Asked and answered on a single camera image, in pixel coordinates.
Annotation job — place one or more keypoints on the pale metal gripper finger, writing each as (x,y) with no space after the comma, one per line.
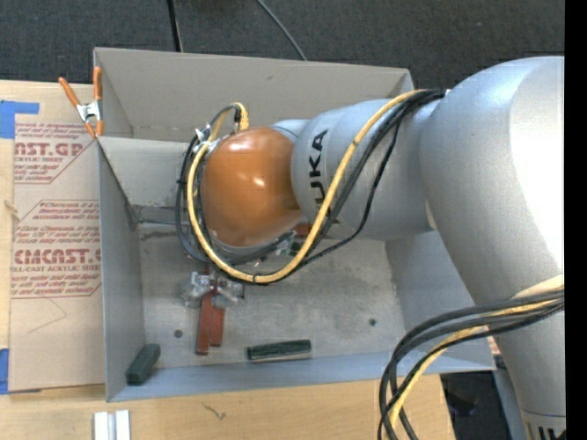
(195,289)
(228,291)

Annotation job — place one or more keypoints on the red-brown flat block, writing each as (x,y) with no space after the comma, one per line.
(203,330)
(217,328)
(303,230)

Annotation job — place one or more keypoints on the grey metal bin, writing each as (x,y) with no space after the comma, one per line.
(321,305)

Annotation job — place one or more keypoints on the dark green flat block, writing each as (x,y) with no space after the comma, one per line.
(143,364)
(279,350)

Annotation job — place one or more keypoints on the brown cardboard board red print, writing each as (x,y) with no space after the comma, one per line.
(55,328)

